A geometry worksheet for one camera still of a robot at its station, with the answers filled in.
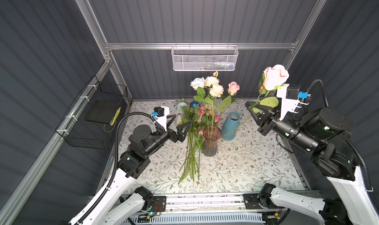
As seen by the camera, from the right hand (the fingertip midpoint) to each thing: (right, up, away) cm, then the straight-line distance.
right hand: (251, 103), depth 44 cm
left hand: (-21, -6, +16) cm, 27 cm away
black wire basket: (-70, -12, +23) cm, 75 cm away
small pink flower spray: (-9, -1, +60) cm, 61 cm away
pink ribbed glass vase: (-7, -15, +36) cm, 40 cm away
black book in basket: (-64, -2, +31) cm, 72 cm away
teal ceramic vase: (+5, -11, +42) cm, 43 cm away
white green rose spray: (-21, -5, +58) cm, 62 cm away
